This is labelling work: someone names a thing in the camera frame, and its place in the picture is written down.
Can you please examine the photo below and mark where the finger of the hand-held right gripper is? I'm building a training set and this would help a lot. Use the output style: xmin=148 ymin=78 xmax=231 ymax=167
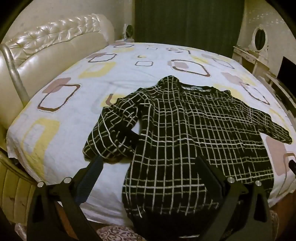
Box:
xmin=288 ymin=159 xmax=296 ymax=179

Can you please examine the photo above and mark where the white framed oval mirror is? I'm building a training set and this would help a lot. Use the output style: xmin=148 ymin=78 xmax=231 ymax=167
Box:
xmin=252 ymin=27 xmax=269 ymax=52

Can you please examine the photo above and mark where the white television stand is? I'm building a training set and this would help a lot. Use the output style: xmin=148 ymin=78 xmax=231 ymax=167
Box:
xmin=259 ymin=70 xmax=296 ymax=121

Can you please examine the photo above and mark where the cream padded bed frame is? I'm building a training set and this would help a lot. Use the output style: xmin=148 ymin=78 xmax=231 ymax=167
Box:
xmin=0 ymin=151 xmax=33 ymax=232

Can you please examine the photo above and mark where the dark green curtain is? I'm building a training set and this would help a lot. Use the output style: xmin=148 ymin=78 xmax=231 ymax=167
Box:
xmin=134 ymin=0 xmax=245 ymax=58

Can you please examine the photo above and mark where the black television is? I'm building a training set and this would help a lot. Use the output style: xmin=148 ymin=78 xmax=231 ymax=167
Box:
xmin=277 ymin=56 xmax=296 ymax=93

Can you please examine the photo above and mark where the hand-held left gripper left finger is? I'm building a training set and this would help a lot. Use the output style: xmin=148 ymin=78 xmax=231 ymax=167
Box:
xmin=26 ymin=155 xmax=104 ymax=241

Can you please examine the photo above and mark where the white patterned bed sheet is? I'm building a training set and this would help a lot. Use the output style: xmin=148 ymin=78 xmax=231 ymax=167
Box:
xmin=6 ymin=42 xmax=296 ymax=223

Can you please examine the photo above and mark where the white dressing table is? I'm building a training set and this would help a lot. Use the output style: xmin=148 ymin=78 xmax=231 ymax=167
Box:
xmin=232 ymin=45 xmax=270 ymax=77

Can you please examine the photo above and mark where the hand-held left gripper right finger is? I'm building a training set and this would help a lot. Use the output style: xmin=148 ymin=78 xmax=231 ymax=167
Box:
xmin=195 ymin=155 xmax=273 ymax=241

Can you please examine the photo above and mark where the black white-checked shirt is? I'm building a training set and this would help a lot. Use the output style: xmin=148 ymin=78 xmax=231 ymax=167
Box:
xmin=83 ymin=75 xmax=293 ymax=241

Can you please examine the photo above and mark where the cream tufted leather headboard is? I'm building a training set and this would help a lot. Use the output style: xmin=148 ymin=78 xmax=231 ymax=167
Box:
xmin=0 ymin=13 xmax=115 ymax=158

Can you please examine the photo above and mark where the silver headboard rail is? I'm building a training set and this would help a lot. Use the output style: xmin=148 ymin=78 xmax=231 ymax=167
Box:
xmin=0 ymin=43 xmax=29 ymax=105

